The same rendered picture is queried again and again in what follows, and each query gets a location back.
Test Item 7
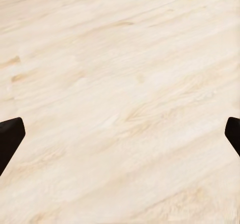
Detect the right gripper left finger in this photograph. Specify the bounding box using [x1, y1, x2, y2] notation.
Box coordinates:
[0, 117, 26, 176]

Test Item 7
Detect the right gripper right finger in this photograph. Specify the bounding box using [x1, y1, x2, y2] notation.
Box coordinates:
[224, 117, 240, 156]

